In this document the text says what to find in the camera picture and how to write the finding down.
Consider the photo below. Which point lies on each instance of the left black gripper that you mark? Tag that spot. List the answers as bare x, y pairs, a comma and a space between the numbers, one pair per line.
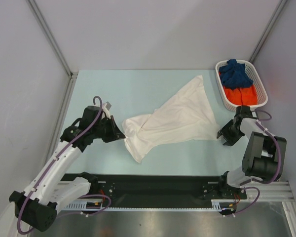
115, 133

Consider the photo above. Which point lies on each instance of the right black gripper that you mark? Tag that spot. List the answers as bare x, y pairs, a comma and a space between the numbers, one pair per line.
231, 131

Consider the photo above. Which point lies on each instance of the white t shirt red print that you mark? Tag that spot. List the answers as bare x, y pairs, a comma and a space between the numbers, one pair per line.
186, 116

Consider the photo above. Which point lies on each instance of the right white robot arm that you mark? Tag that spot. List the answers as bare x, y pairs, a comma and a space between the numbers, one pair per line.
264, 156

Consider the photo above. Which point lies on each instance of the orange t shirt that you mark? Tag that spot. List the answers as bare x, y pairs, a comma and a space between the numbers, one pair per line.
242, 96

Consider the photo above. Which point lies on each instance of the blue t shirt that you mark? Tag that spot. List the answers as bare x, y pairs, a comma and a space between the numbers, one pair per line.
233, 75

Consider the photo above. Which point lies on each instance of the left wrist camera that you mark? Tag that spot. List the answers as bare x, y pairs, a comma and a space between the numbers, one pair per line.
106, 110

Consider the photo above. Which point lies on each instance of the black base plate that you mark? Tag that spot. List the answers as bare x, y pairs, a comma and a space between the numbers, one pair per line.
161, 192

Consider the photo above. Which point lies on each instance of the right white cable duct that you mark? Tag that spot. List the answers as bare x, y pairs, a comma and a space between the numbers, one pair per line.
224, 205

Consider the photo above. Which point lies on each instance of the white cable duct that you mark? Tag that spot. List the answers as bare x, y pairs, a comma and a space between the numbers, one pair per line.
85, 205
224, 205

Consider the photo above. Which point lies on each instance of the aluminium front rail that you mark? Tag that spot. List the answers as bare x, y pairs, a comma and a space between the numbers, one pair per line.
276, 191

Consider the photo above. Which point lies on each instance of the left aluminium frame post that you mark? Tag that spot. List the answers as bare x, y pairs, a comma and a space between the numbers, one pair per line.
38, 15

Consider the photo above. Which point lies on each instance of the aluminium frame post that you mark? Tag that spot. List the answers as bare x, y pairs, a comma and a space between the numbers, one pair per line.
38, 15
280, 8

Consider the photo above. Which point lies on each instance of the left white cable duct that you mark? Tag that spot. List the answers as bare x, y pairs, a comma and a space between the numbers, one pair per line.
85, 205

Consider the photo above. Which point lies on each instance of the right aluminium frame post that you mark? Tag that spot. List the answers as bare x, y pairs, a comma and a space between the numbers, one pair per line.
280, 8

